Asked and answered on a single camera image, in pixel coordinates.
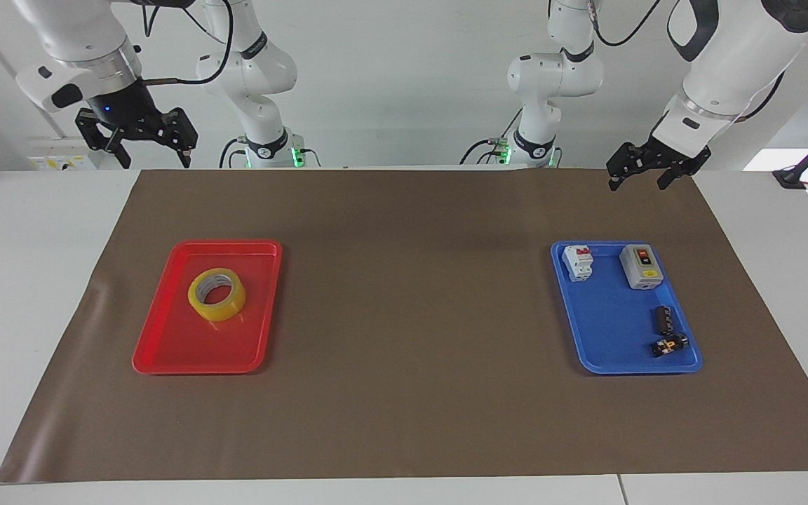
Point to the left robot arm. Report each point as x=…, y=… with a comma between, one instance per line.
x=734, y=63

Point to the yellow tape roll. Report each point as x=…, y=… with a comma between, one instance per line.
x=199, y=303

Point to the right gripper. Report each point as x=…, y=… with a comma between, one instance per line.
x=123, y=105

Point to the grey switch box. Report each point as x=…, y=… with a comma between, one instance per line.
x=640, y=266

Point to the blue plastic tray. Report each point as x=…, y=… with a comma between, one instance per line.
x=614, y=322

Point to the white circuit breaker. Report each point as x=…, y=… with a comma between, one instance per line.
x=578, y=264

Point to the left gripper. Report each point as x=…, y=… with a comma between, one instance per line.
x=665, y=150

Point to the red plastic tray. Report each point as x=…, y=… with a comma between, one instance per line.
x=207, y=308

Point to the small black yellow connector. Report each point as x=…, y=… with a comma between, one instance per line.
x=668, y=344

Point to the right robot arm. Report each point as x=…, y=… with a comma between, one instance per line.
x=88, y=35

